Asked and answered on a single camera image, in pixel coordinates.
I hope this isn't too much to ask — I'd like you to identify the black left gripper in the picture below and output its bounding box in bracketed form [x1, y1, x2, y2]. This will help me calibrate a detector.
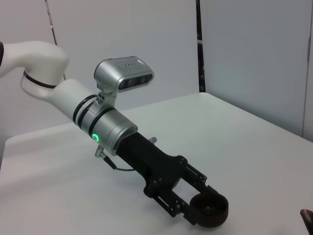
[114, 133, 220, 226]

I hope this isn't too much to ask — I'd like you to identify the small black teacup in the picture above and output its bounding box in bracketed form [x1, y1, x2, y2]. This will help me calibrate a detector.
[189, 192, 229, 228]

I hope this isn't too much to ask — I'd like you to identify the black round teapot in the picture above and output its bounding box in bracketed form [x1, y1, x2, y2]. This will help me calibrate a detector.
[300, 209, 313, 235]

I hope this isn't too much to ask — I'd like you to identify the left gripper cable with plug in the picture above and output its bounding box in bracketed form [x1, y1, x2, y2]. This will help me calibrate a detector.
[94, 145, 145, 171]

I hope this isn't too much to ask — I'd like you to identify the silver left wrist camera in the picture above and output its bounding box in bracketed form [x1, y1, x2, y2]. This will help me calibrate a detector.
[94, 56, 155, 108]

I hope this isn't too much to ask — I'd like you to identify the black vertical corner post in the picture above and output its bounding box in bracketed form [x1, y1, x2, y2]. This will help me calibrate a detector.
[195, 0, 207, 93]

